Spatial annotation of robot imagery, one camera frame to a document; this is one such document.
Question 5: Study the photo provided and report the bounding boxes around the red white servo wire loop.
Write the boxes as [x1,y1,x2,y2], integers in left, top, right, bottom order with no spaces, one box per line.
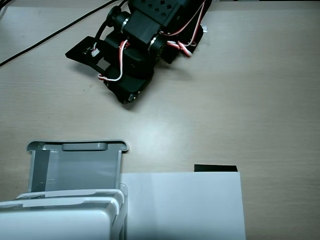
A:
[98,39,131,83]

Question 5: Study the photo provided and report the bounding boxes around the long red white servo wire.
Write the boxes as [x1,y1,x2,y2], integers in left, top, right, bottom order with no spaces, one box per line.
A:
[158,0,213,37]

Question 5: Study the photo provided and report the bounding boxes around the short curved black cable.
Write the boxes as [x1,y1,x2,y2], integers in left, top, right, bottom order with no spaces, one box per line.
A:
[96,18,113,41]

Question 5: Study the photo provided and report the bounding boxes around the gray plastic drawer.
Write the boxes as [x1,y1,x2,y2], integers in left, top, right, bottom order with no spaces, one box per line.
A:
[26,139,131,195]

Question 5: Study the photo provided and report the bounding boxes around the white paper sheet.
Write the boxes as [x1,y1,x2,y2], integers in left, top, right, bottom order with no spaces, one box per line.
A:
[121,171,247,240]

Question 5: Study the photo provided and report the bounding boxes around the long black cable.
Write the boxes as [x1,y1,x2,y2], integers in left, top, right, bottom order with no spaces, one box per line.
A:
[0,0,128,67]

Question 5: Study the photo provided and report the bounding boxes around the black wrist camera mount plate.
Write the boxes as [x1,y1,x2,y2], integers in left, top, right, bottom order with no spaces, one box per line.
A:
[65,36,112,75]

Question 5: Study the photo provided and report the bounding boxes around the twisted red white servo wire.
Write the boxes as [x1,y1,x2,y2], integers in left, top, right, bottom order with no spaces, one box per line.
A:
[166,14,205,58]

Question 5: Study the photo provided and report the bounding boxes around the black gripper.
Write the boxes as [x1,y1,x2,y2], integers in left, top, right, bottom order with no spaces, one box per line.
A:
[98,48,155,106]

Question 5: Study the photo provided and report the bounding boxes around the black tape strip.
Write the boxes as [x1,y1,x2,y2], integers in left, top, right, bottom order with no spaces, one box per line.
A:
[194,164,238,173]

